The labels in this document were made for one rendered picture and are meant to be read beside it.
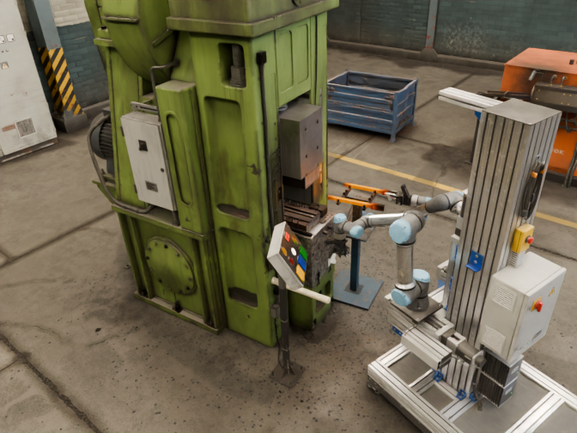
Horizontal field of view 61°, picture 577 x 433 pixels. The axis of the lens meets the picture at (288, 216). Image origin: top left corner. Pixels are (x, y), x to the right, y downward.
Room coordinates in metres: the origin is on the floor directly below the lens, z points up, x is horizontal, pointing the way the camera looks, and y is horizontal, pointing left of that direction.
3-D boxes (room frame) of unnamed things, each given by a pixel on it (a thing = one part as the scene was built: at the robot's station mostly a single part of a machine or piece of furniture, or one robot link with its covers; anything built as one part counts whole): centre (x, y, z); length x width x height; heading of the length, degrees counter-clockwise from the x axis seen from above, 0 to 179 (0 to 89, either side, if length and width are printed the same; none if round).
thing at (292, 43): (3.19, 0.10, 2.06); 0.44 x 0.41 x 0.47; 57
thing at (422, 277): (2.22, -0.74, 0.98); 0.13 x 0.12 x 0.14; 132
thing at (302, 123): (3.11, -0.02, 1.56); 0.42 x 0.39 x 0.40; 57
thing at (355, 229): (2.44, -0.39, 1.23); 0.11 x 0.11 x 0.08; 42
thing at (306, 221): (3.07, 0.00, 0.96); 0.42 x 0.20 x 0.09; 57
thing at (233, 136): (2.91, 0.29, 1.15); 0.44 x 0.26 x 2.30; 57
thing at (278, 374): (2.44, 0.06, 0.05); 0.22 x 0.22 x 0.09; 57
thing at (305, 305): (3.12, -0.02, 0.23); 0.55 x 0.37 x 0.47; 57
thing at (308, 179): (3.07, 0.00, 1.32); 0.42 x 0.20 x 0.10; 57
